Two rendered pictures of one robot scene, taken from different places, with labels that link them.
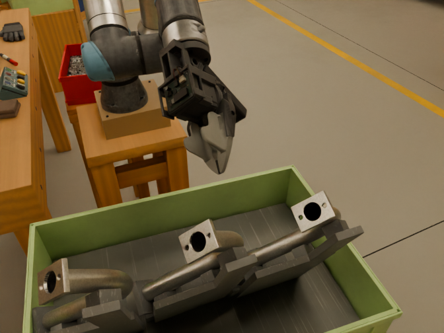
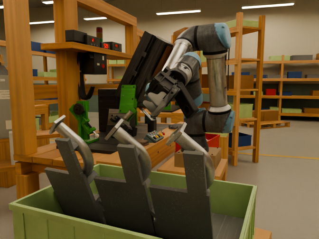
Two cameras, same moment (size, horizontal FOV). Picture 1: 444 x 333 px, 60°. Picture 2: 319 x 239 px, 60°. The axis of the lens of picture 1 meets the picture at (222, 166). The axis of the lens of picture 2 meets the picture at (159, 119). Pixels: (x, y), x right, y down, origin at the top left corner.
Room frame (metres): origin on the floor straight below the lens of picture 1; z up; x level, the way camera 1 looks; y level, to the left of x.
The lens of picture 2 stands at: (-0.12, -0.52, 1.29)
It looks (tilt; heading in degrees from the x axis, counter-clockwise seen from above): 8 degrees down; 42
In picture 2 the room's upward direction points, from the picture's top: straight up
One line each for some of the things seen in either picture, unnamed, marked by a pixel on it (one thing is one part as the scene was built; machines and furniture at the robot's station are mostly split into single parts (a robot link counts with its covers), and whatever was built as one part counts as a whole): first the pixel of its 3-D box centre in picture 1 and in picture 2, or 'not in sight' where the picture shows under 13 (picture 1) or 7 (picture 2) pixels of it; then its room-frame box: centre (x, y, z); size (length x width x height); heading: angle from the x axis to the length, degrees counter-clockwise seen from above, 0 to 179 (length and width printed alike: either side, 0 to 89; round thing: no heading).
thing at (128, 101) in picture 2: not in sight; (129, 98); (1.25, 1.00, 1.17); 0.13 x 0.12 x 0.20; 21
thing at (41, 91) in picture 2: not in sight; (85, 89); (1.16, 1.43, 1.23); 1.30 x 0.05 x 0.09; 21
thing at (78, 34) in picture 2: not in sight; (76, 37); (0.94, 1.19, 1.59); 0.15 x 0.07 x 0.07; 21
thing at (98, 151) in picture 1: (129, 125); (194, 167); (1.10, 0.32, 0.83); 0.32 x 0.32 x 0.04; 22
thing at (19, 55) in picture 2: not in sight; (92, 72); (1.18, 1.37, 1.36); 1.49 x 0.09 x 0.97; 21
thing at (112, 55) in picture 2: not in sight; (96, 52); (1.20, 1.33, 1.52); 0.90 x 0.25 x 0.04; 21
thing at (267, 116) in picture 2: not in sight; (264, 118); (8.01, 2.60, 0.22); 1.20 x 0.80 x 0.44; 155
